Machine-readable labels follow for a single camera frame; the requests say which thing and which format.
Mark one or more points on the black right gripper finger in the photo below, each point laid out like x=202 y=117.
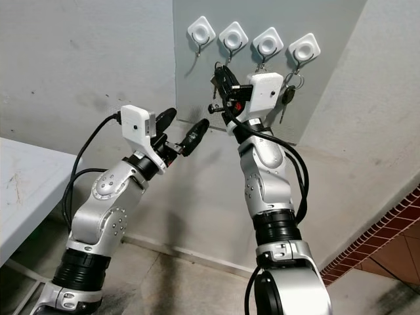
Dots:
x=233 y=82
x=221 y=80

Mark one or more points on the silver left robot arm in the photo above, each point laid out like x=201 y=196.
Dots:
x=105 y=210

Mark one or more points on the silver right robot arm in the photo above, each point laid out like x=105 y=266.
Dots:
x=269 y=177

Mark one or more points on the small hanging silver key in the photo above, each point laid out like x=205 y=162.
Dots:
x=262 y=67

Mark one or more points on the white folding table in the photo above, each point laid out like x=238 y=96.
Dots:
x=23 y=197

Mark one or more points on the red brick ledge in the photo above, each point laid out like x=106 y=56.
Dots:
x=374 y=236

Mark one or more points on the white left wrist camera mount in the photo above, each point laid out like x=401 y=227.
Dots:
x=136 y=125

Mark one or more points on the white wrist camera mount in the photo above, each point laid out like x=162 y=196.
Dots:
x=136 y=125
x=266 y=95

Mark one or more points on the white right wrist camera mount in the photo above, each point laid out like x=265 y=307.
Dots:
x=266 y=95

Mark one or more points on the white square wall hook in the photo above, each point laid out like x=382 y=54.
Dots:
x=201 y=30
x=267 y=41
x=304 y=47
x=233 y=35

